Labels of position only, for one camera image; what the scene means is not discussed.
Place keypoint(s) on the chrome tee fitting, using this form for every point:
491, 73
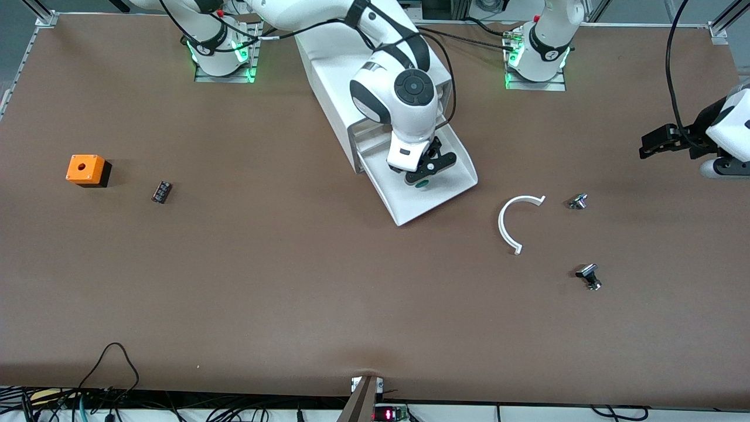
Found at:
578, 201

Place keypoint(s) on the red LED display module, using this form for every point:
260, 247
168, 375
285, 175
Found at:
388, 415

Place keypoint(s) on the green pushbutton switch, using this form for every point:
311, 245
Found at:
423, 186

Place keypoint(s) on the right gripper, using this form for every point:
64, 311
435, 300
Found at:
394, 169

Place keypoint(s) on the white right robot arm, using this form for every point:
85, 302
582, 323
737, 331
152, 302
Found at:
410, 88

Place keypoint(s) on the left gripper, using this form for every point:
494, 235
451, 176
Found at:
695, 140

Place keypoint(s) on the orange and black button box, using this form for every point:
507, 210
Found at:
88, 170

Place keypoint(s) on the small black terminal block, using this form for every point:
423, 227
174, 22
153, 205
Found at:
162, 192

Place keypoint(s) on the aluminium table edge rail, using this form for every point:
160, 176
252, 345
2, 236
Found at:
19, 69

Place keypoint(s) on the aluminium frame profile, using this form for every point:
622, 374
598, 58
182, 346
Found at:
719, 30
45, 17

